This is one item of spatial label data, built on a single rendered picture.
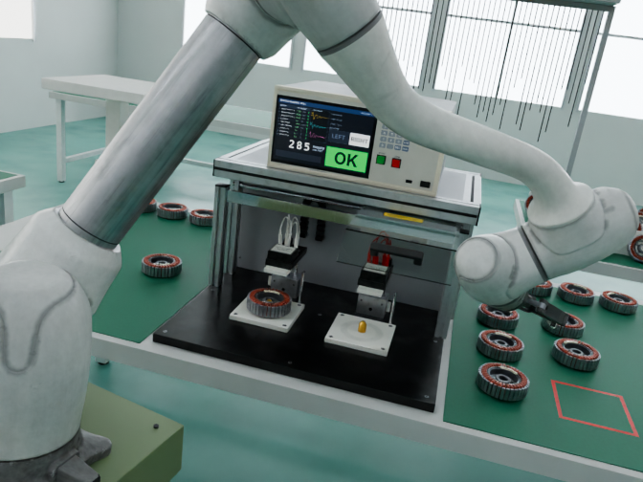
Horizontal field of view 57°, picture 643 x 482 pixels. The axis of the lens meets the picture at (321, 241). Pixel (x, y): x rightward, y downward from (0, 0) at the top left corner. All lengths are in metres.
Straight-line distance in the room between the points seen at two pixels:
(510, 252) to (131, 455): 0.65
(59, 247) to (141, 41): 8.06
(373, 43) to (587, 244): 0.45
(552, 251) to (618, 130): 6.95
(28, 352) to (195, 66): 0.45
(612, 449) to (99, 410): 0.97
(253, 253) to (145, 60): 7.28
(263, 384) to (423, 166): 0.63
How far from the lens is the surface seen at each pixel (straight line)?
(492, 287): 0.98
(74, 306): 0.80
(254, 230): 1.74
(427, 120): 0.86
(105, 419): 1.02
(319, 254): 1.70
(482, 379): 1.40
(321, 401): 1.28
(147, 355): 1.39
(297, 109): 1.50
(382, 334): 1.48
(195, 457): 2.27
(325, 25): 0.79
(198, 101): 0.91
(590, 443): 1.37
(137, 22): 8.96
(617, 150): 7.96
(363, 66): 0.81
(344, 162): 1.49
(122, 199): 0.93
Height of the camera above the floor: 1.45
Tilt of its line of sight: 19 degrees down
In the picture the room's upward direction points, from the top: 8 degrees clockwise
